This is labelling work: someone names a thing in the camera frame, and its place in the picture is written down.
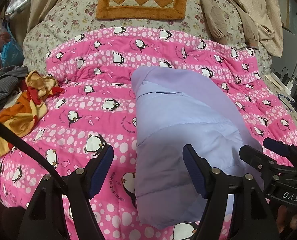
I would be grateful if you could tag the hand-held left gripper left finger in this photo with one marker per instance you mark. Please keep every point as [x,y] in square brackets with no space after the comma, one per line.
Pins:
[102,172]

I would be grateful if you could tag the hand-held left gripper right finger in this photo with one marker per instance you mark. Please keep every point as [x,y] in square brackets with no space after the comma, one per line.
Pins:
[194,172]

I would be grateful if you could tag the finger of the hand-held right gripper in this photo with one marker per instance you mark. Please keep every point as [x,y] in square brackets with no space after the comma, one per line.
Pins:
[256,161]
[276,146]

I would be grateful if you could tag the lilac puffer jacket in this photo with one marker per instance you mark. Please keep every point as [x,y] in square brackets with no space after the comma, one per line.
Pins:
[176,110]

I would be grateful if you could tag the person's right hand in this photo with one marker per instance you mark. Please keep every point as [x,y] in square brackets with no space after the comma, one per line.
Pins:
[291,220]

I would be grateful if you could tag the white power strip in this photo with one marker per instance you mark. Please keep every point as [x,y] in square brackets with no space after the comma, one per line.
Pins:
[279,81]

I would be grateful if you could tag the orange yellow red fleece blanket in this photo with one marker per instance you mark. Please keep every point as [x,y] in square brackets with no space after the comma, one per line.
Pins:
[26,105]

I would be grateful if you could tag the grey appliance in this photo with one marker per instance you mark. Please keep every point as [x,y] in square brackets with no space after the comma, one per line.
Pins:
[296,45]

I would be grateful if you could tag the pink penguin printed blanket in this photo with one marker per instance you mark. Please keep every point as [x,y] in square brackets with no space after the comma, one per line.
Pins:
[93,60]

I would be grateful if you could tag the grey striped garment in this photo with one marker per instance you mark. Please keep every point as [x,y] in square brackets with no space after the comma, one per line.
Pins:
[3,87]

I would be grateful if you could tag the beige pants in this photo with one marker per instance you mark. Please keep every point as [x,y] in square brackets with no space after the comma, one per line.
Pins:
[213,15]

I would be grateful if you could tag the blue plastic bag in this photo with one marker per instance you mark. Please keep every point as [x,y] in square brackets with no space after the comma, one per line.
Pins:
[11,52]

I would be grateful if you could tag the floral quilt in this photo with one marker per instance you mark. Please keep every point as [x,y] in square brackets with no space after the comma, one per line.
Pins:
[71,17]

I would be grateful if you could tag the orange checkered mat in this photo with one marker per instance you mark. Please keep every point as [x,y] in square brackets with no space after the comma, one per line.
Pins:
[141,0]

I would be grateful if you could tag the beige curtain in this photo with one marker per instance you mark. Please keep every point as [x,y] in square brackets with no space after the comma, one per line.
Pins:
[46,0]

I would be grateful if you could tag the clear plastic bag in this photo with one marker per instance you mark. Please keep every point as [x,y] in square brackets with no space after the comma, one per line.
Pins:
[17,2]

